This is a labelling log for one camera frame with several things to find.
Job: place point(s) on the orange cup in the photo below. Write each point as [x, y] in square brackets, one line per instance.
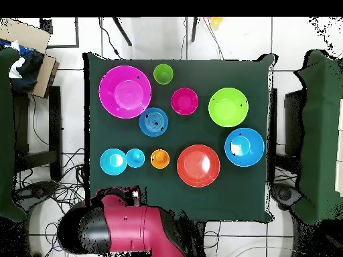
[160, 159]

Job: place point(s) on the orange-red bowl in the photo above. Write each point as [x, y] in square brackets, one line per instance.
[198, 166]

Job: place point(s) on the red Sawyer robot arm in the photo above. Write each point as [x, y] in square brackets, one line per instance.
[134, 227]

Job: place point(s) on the dark green tablecloth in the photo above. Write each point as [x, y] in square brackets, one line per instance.
[187, 131]

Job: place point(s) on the blue flat-bottomed bowl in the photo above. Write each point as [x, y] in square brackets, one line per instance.
[153, 122]

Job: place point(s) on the blue cup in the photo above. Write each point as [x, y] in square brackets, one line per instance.
[135, 158]

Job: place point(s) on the small pink-red bowl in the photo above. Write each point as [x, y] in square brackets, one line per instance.
[184, 101]

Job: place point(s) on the green bowl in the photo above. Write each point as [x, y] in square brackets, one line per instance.
[228, 107]

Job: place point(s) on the small light blue ribbed bowl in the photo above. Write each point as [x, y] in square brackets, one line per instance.
[107, 163]

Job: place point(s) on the large pink bowl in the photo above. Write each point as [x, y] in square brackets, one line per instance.
[125, 92]

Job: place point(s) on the green cup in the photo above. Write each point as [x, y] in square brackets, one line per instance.
[163, 74]

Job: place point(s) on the large blue bowl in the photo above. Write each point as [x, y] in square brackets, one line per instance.
[254, 150]

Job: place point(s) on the black stand leg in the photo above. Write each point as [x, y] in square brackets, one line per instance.
[122, 31]
[194, 29]

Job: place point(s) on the black box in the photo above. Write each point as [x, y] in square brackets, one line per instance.
[293, 120]

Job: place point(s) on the yellow object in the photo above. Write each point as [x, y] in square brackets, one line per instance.
[216, 22]

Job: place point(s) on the green-clothed side table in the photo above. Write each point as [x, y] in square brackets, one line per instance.
[5, 133]
[319, 133]

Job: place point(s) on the dark clothing bundle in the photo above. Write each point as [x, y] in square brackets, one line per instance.
[26, 69]

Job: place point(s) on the white panel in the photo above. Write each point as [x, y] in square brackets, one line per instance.
[340, 147]

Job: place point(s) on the cardboard box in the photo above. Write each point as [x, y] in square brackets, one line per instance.
[24, 32]

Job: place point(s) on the black stool frame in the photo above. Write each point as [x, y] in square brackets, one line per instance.
[55, 120]

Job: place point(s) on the black pedestal foot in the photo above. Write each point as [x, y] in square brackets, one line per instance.
[284, 195]
[37, 190]

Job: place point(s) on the black floor frame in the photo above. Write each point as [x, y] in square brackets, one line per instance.
[77, 32]

